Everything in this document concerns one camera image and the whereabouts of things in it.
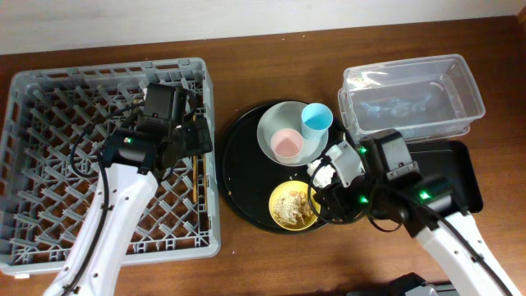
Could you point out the round black serving tray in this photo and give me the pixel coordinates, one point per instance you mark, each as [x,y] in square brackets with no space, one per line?
[247,177]

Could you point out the black rectangular waste tray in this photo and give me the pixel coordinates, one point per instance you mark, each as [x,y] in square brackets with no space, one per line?
[451,160]

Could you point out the white paper napkin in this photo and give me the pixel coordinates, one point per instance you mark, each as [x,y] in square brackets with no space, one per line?
[324,175]

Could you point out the yellow bowl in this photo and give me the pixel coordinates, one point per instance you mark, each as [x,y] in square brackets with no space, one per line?
[286,187]

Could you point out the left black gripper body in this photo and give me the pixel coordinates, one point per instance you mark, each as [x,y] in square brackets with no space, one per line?
[201,134]

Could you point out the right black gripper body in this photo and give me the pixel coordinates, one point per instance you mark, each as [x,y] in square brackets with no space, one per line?
[333,201]

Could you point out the pink plastic cup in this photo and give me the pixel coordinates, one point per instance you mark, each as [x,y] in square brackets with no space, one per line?
[286,145]

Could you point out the clear plastic bin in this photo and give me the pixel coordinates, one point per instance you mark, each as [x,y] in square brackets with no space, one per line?
[424,99]

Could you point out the grey plastic dishwasher rack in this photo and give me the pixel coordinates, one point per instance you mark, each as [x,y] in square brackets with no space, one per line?
[55,121]

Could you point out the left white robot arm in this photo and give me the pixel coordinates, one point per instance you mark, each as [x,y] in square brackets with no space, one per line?
[133,161]

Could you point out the light blue plastic cup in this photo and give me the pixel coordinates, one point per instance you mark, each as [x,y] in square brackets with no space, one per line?
[316,118]

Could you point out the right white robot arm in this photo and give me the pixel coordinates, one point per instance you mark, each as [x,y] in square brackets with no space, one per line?
[436,216]

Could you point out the light grey round plate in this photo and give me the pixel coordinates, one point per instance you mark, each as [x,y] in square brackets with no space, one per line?
[287,114]

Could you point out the food scraps and rice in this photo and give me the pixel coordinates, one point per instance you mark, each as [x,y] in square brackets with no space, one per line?
[292,209]

